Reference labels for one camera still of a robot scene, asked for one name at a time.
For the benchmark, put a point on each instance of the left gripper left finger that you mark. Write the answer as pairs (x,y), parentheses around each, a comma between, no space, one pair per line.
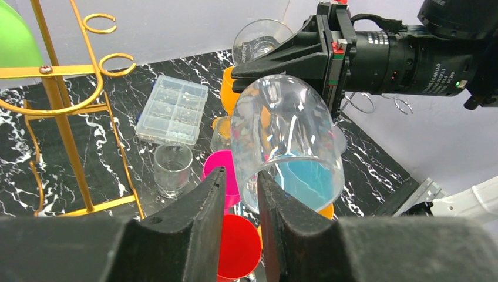
(181,242)

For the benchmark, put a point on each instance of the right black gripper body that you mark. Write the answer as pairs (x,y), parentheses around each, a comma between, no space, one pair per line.
(320,54)

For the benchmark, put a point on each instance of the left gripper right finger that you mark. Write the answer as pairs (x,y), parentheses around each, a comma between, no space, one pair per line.
(299,244)

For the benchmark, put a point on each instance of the red wine glass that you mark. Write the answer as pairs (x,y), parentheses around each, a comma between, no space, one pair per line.
(240,249)

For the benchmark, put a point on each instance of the blue wine glass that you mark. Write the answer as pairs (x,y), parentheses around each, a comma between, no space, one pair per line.
(314,183)

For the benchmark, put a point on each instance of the clear champagne flute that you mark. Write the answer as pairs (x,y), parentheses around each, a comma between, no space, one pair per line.
(258,38)

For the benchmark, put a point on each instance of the clear wine glass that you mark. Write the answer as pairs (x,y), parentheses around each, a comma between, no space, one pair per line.
(275,118)

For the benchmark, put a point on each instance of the orange glass yellow base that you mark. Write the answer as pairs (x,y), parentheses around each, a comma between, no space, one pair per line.
(228,100)

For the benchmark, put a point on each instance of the clear stemless glass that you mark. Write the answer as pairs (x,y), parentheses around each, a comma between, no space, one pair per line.
(221,139)

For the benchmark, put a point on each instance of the green wine glass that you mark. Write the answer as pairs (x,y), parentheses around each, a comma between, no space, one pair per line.
(18,44)

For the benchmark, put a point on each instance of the orange glass yellow foot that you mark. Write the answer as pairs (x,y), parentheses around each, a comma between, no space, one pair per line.
(327,212)

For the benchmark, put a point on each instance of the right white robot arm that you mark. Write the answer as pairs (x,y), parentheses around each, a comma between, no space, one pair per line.
(453,49)

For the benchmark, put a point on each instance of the clear tumbler glass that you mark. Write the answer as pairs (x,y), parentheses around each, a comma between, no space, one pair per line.
(171,168)

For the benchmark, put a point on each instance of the clear plastic screw box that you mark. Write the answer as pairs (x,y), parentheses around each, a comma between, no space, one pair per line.
(173,112)

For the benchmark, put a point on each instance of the aluminium frame rail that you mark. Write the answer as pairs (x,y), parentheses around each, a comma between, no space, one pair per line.
(427,191)

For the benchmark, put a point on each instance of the gold wire glass rack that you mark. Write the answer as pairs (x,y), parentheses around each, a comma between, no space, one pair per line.
(52,76)

